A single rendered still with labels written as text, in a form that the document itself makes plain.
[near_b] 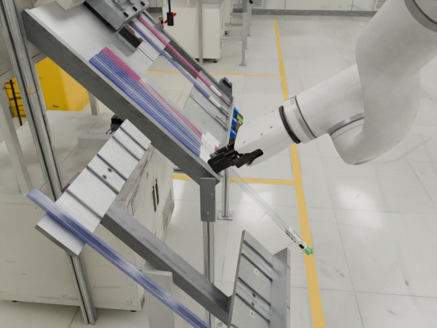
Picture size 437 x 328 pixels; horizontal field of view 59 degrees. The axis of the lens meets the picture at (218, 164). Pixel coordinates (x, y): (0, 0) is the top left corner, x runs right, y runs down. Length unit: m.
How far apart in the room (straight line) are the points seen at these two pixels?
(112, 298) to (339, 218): 1.29
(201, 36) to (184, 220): 2.88
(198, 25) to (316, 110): 4.09
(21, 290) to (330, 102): 1.51
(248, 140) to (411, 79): 0.27
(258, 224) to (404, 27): 1.78
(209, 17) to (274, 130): 4.04
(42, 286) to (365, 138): 1.46
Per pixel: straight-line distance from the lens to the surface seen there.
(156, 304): 0.85
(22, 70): 1.19
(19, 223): 1.58
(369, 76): 0.55
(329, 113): 0.66
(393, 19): 0.49
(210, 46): 4.73
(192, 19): 4.69
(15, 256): 1.71
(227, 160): 0.73
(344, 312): 1.84
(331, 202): 2.41
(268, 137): 0.67
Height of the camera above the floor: 1.40
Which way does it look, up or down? 32 degrees down
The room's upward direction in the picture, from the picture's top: straight up
